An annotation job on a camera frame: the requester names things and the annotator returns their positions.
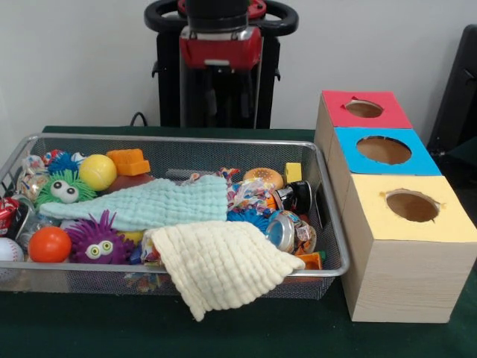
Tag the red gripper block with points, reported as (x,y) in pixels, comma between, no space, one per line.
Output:
(220,52)

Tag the orange building block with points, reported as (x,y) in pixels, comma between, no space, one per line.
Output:
(128,162)

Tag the light blue knitted cloth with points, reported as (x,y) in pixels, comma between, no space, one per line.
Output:
(149,203)

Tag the cream waffle cloth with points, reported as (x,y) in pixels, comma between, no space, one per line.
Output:
(223,268)

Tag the shallow clear mesh bin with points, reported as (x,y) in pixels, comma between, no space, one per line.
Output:
(332,253)

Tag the wooden box with three holes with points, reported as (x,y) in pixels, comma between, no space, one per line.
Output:
(402,246)

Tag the tan orange ball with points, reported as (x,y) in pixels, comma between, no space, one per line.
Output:
(262,177)

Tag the black printed can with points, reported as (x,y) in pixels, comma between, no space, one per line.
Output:
(294,196)

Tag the crushed silver can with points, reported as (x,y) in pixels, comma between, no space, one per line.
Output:
(287,230)

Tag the plain yellow ball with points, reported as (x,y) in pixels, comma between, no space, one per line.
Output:
(98,172)

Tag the green spiky ball with eyes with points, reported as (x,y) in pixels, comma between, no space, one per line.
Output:
(65,189)

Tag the purple spiky ball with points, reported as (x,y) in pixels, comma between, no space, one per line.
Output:
(100,240)

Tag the black panel on stand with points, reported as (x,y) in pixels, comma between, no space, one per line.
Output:
(458,97)

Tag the dark green table cloth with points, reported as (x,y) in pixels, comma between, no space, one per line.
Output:
(223,335)

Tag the white baseball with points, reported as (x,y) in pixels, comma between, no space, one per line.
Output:
(7,251)

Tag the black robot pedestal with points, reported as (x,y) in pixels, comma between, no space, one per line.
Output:
(168,82)

